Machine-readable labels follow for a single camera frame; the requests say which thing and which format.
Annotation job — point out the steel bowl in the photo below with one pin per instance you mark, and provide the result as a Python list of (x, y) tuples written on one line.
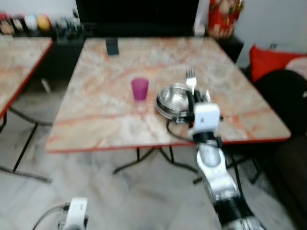
[(171, 99)]

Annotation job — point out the silver metal fork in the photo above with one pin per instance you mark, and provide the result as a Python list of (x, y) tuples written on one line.
[(191, 78)]

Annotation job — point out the silver metal spoon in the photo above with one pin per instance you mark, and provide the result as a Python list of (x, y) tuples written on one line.
[(207, 95)]

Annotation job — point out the red cushion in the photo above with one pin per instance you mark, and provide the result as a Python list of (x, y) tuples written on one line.
[(268, 60)]

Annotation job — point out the marble side table black legs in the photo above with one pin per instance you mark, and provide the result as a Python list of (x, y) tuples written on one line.
[(19, 62)]

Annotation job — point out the black round chair back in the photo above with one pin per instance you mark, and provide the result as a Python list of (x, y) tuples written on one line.
[(283, 96)]

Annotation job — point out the purple plastic cup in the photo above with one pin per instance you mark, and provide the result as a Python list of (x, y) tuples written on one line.
[(139, 90)]

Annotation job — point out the marble folding table black legs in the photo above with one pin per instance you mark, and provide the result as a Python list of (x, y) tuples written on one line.
[(120, 115)]

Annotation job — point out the yellow round ornament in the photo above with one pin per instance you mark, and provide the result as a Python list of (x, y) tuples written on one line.
[(44, 22)]

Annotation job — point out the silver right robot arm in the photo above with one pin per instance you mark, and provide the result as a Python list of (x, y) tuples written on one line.
[(216, 167)]

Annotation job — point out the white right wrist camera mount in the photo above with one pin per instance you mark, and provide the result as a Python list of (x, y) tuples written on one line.
[(206, 116)]

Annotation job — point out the white round ornament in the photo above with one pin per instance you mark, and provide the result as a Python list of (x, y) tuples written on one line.
[(31, 22)]

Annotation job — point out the red patterned gift bag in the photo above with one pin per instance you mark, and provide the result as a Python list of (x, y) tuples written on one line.
[(224, 17)]

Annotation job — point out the black television screen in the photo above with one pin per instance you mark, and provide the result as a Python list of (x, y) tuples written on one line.
[(136, 12)]

